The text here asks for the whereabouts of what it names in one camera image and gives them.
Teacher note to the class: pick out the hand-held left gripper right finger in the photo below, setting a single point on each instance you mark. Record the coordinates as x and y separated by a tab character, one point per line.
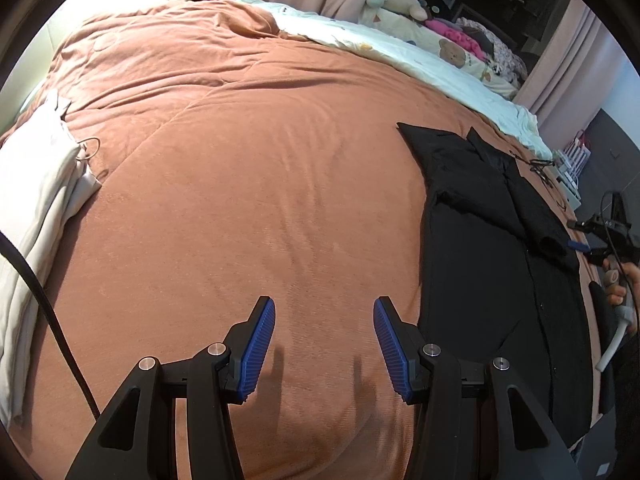
392	350

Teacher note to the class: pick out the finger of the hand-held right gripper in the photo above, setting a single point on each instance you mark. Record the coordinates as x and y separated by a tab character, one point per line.
580	223
577	246

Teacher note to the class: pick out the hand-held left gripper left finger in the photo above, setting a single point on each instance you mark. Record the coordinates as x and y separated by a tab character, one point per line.
257	350

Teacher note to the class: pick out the black shirt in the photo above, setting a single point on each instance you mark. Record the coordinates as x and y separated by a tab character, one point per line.
475	260

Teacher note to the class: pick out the black clothes hanger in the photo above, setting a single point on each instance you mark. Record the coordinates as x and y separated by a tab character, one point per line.
540	164

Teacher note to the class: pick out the person's right hand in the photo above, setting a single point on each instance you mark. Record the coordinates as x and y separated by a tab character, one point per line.
620	290

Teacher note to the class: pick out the orange blanket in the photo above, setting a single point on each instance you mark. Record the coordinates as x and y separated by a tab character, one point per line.
250	185

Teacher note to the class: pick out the floral patterned cloth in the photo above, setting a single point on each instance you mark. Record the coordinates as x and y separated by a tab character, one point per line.
505	57

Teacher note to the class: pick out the pink garment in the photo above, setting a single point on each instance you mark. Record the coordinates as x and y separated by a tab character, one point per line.
452	35

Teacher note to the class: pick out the white printed quilt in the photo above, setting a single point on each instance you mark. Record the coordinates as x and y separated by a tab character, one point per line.
400	45

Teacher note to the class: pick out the white folded garment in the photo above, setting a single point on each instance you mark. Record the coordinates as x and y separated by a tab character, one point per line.
35	185

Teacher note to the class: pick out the cream plush toy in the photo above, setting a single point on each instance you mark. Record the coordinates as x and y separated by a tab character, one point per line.
395	2

